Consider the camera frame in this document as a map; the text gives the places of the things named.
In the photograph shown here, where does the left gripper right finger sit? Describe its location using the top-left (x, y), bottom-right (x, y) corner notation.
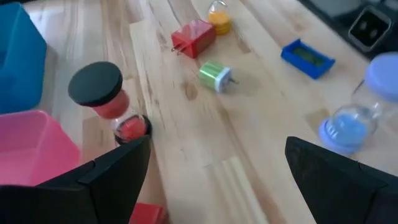
top-left (285, 136), bottom-right (398, 224)

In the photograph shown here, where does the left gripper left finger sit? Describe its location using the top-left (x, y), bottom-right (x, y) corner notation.
top-left (35, 135), bottom-right (152, 224)

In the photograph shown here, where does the red wall charger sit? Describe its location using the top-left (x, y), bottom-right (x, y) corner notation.
top-left (128, 202), bottom-right (169, 224)
top-left (170, 18), bottom-right (217, 60)

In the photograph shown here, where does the pink plastic bin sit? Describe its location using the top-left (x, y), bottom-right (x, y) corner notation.
top-left (0, 109), bottom-right (81, 187)

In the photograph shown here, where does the orange hourglass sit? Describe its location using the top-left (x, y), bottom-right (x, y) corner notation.
top-left (207, 0), bottom-right (233, 36)

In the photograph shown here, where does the lavender hourglass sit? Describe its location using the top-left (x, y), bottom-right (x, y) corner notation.
top-left (317, 51), bottom-right (398, 156)

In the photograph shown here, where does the black hourglass with red sand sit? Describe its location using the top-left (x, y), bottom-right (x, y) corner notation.
top-left (67, 60), bottom-right (153, 146)

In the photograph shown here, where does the blue digital display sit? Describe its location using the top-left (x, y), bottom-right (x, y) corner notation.
top-left (280, 37), bottom-right (336, 80)

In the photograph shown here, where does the teal plastic bin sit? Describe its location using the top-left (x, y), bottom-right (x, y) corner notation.
top-left (0, 2), bottom-right (48, 114)

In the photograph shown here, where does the green white charger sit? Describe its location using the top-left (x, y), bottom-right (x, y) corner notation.
top-left (198, 60), bottom-right (240, 94)

